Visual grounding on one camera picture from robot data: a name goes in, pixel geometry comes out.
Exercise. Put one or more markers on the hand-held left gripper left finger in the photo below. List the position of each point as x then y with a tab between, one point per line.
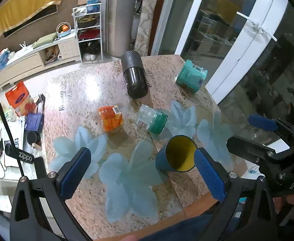
75	174

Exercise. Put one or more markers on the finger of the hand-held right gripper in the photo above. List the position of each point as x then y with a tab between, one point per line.
262	122
247	148

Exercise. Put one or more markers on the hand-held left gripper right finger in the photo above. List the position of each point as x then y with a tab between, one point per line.
209	178

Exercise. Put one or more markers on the blue cup with yellow inside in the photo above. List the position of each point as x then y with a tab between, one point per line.
163	162

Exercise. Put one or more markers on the person's right hand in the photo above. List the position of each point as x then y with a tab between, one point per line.
291	205

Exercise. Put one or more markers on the black printed case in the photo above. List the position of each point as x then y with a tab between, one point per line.
23	155

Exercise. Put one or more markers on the black round tin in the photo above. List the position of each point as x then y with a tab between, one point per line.
33	137

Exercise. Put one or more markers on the orange plastic jar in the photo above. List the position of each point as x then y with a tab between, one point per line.
111	120

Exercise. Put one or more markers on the dark blue box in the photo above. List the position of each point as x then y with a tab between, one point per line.
33	121

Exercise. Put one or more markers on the clear jar with green lid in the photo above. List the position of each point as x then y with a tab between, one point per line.
149	119

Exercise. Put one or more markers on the teal wipes canister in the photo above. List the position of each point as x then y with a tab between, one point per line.
190	76

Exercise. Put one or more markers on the black cylindrical bottle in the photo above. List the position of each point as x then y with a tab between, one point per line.
134	77

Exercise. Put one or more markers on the pair of white shoes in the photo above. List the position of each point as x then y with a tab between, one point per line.
89	56

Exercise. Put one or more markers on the white low cabinet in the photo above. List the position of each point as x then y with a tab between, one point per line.
66	49

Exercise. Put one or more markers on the green cushion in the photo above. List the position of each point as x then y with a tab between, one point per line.
45	40

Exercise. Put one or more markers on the blue bowl of oranges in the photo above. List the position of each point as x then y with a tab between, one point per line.
63	29

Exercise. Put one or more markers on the white metal shelf rack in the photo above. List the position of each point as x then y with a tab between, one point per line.
100	30

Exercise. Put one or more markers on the leaf patterned panel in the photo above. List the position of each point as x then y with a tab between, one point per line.
147	17

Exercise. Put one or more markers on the beige standing cylinder unit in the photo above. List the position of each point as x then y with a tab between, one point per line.
121	17

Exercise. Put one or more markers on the yellow cloth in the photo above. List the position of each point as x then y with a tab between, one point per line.
26	3

